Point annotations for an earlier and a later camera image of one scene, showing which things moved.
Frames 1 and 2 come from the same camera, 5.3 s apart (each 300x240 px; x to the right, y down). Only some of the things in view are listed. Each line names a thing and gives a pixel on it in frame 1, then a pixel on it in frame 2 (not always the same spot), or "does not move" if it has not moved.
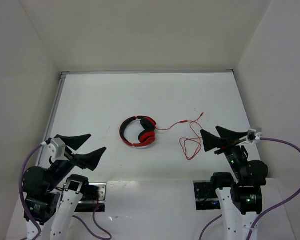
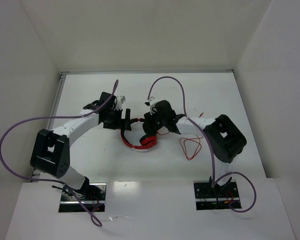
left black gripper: x=71 y=155 -> x=126 y=119
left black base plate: x=94 y=199 does not move
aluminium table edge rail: x=63 y=72 does not move
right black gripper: x=210 y=140 -> x=150 y=125
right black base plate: x=206 y=198 does not move
